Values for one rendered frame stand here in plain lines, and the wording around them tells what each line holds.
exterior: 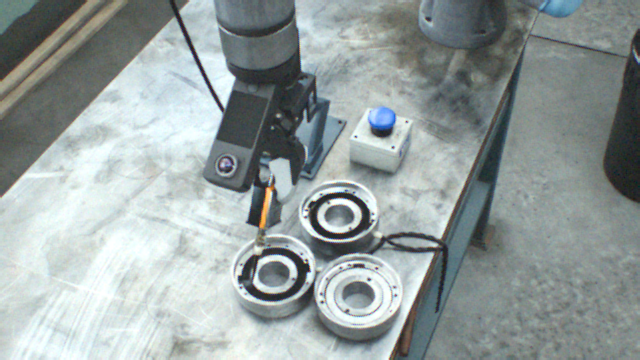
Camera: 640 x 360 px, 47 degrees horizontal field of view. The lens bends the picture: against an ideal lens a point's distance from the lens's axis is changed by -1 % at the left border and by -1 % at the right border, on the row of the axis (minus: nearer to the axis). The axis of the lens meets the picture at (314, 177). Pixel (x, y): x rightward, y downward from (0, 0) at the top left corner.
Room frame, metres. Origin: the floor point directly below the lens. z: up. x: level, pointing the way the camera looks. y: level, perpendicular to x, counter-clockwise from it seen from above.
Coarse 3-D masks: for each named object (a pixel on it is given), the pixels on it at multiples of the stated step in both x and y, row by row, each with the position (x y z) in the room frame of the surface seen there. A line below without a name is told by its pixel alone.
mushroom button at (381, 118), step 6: (378, 108) 0.76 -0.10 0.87; (384, 108) 0.76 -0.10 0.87; (372, 114) 0.75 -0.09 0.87; (378, 114) 0.75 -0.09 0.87; (384, 114) 0.75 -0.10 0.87; (390, 114) 0.75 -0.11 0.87; (372, 120) 0.74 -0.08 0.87; (378, 120) 0.74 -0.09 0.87; (384, 120) 0.74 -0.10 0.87; (390, 120) 0.74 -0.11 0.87; (372, 126) 0.74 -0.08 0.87; (378, 126) 0.73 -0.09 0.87; (384, 126) 0.73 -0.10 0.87; (390, 126) 0.73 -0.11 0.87
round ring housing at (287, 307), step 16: (272, 240) 0.57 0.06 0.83; (288, 240) 0.57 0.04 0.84; (240, 256) 0.55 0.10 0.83; (272, 256) 0.55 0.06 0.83; (304, 256) 0.55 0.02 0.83; (240, 272) 0.53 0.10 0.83; (256, 272) 0.53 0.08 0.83; (272, 272) 0.54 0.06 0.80; (288, 272) 0.53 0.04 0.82; (272, 288) 0.50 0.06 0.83; (288, 288) 0.50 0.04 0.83; (304, 288) 0.50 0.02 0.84; (256, 304) 0.48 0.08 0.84; (272, 304) 0.47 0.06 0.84; (288, 304) 0.48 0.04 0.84; (304, 304) 0.49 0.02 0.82
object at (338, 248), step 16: (320, 192) 0.65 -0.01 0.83; (352, 192) 0.65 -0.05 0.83; (368, 192) 0.64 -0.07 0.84; (304, 208) 0.63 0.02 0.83; (320, 208) 0.62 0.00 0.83; (336, 208) 0.63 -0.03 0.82; (352, 208) 0.62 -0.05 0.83; (304, 224) 0.59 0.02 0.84; (320, 224) 0.60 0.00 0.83; (352, 224) 0.60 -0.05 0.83; (320, 240) 0.57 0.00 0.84; (336, 240) 0.56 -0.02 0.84; (352, 240) 0.56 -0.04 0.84; (368, 240) 0.57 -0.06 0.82
